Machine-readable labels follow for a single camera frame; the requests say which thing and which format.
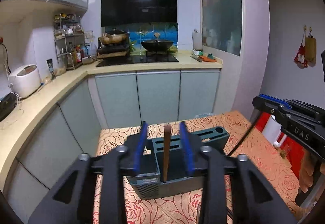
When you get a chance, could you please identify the black wok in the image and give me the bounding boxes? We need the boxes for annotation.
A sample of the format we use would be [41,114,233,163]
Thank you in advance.
[141,39,173,52]

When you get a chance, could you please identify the red plastic chair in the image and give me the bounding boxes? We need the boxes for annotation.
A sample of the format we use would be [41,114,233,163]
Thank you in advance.
[255,112,304,178]

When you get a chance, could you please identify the black range hood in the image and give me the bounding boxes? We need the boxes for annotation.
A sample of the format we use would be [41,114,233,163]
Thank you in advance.
[100,0,177,27]

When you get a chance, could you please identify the hanging red cloth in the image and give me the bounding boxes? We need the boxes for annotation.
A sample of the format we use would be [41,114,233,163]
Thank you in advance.
[294,25,308,69]

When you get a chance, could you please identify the reddish brown chopstick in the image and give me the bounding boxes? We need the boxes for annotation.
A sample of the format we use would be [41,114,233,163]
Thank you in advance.
[163,124,171,182]

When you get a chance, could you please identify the white plastic bottle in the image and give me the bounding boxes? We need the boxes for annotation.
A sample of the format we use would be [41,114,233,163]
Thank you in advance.
[192,29,203,51]

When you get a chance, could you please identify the white electric kettle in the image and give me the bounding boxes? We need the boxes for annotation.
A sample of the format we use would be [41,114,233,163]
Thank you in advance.
[262,115,286,148]

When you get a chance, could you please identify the rose pattern tablecloth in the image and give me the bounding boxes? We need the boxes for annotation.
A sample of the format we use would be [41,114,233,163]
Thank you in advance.
[92,111,316,224]

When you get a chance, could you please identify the person right hand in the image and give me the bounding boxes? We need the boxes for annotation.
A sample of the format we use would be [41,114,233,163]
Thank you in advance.
[299,148,316,193]

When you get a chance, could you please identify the dark brown chopstick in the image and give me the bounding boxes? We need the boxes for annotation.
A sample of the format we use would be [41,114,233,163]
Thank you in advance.
[196,204,200,224]

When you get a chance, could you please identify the lower kitchen cabinets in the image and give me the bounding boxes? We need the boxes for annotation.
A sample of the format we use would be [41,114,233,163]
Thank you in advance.
[4,69,220,223]

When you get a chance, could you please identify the white rice cooker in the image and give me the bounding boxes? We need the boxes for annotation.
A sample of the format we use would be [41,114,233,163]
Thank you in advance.
[8,64,41,98]

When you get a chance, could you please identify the black countertop appliance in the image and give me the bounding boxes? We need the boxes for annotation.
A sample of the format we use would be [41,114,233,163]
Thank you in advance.
[0,93,17,121]

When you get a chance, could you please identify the metal spice rack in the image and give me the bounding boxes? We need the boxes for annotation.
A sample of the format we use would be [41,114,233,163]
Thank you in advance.
[53,13,85,70]

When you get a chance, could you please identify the dark green utensil holder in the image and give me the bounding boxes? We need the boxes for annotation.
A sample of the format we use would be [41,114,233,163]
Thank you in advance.
[119,123,229,200]

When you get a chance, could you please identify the black gas stove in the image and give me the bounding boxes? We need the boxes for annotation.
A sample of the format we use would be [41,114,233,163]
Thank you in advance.
[96,53,178,67]

